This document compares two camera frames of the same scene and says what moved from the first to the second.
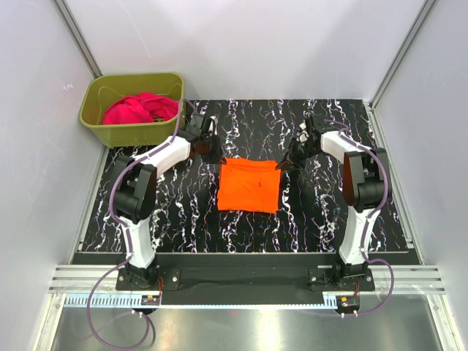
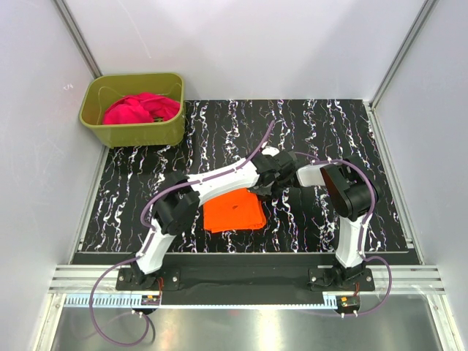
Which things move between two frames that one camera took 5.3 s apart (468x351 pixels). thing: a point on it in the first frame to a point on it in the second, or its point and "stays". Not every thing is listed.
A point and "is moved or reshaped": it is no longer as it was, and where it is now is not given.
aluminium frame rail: [80, 279] stays
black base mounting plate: [246, 278] stays
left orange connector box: [152, 300] stays
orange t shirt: [248, 185] is moved or reshaped
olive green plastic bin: [101, 88] stays
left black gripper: [216, 156] to [261, 191]
